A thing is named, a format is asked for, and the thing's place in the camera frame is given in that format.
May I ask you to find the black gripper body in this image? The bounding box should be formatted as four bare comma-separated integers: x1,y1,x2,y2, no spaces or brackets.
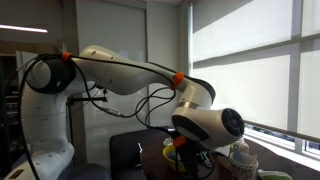
179,141,203,180

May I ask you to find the yellow bowl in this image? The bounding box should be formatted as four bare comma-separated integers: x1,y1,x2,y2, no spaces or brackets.
162,143,188,173

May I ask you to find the white patterned plate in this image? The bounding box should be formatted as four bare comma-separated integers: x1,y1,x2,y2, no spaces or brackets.
162,136,175,148

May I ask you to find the blue spoon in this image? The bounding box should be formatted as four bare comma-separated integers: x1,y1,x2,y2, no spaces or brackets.
232,143,245,165

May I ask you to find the black upholstered chair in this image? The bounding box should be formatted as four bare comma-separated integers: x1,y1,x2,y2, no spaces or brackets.
109,126,175,180

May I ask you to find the white green container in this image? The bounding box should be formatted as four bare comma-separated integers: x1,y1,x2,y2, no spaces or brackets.
257,169,294,180

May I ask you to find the blue-grey chair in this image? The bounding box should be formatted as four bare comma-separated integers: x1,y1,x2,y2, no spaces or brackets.
57,162,112,180

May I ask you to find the wide white roller blind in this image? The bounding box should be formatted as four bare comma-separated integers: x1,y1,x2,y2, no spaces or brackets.
191,0,295,132

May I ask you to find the narrow white roller blind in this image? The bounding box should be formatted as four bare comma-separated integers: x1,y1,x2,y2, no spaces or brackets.
298,0,320,139

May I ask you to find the ceiling light strip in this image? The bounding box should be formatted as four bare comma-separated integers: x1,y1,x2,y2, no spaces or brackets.
0,24,49,34

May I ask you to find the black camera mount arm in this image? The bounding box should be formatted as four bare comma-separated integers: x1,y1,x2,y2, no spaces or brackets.
67,87,110,105

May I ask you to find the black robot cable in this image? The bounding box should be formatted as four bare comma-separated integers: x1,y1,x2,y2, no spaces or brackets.
3,53,216,180

